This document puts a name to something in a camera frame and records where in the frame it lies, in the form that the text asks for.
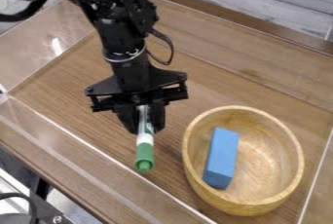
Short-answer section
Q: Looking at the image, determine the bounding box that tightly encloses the clear acrylic right wall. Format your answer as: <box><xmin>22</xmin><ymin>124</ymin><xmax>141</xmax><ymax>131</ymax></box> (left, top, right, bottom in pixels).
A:
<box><xmin>298</xmin><ymin>130</ymin><xmax>333</xmax><ymax>224</ymax></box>

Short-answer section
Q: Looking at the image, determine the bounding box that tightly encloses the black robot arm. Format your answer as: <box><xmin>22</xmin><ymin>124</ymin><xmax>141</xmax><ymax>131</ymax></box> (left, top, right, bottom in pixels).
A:
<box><xmin>0</xmin><ymin>0</ymin><xmax>188</xmax><ymax>133</ymax></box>

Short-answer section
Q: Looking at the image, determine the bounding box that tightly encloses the clear acrylic back wall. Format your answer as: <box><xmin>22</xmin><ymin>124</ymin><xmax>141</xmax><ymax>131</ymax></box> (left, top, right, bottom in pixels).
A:
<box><xmin>151</xmin><ymin>0</ymin><xmax>333</xmax><ymax>112</ymax></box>

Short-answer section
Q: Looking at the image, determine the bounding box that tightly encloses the green and white marker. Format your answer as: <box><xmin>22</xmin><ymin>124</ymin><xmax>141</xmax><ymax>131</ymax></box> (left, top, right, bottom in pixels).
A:
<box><xmin>134</xmin><ymin>105</ymin><xmax>155</xmax><ymax>173</ymax></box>

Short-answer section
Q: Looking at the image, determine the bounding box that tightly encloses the clear acrylic front wall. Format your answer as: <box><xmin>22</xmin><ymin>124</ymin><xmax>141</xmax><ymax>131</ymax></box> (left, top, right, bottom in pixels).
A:
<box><xmin>0</xmin><ymin>85</ymin><xmax>215</xmax><ymax>224</ymax></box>

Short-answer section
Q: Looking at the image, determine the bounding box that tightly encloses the blue rectangular block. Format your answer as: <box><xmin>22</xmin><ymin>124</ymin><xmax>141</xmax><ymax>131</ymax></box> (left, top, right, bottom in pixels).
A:
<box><xmin>203</xmin><ymin>128</ymin><xmax>239</xmax><ymax>190</ymax></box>

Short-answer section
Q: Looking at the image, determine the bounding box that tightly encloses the clear acrylic left wall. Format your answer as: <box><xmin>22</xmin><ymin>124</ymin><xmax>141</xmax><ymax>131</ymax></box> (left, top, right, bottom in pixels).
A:
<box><xmin>0</xmin><ymin>0</ymin><xmax>92</xmax><ymax>91</ymax></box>

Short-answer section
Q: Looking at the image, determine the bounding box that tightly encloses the clear acrylic wall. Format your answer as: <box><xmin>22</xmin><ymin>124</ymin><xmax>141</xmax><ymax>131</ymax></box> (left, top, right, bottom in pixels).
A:
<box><xmin>298</xmin><ymin>130</ymin><xmax>333</xmax><ymax>224</ymax></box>
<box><xmin>151</xmin><ymin>0</ymin><xmax>333</xmax><ymax>112</ymax></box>
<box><xmin>0</xmin><ymin>0</ymin><xmax>92</xmax><ymax>91</ymax></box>
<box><xmin>0</xmin><ymin>85</ymin><xmax>215</xmax><ymax>224</ymax></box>

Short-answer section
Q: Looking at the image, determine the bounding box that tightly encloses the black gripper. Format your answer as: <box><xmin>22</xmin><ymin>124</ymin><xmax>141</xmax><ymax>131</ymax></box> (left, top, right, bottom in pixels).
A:
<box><xmin>84</xmin><ymin>56</ymin><xmax>188</xmax><ymax>134</ymax></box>

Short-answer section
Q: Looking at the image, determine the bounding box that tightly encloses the black metal table frame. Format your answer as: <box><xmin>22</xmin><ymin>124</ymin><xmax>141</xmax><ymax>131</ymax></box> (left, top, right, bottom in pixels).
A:
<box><xmin>0</xmin><ymin>148</ymin><xmax>98</xmax><ymax>224</ymax></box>

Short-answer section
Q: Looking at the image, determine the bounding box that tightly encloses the brown wooden bowl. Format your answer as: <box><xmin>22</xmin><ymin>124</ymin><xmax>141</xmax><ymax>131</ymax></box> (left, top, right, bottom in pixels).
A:
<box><xmin>181</xmin><ymin>105</ymin><xmax>304</xmax><ymax>216</ymax></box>

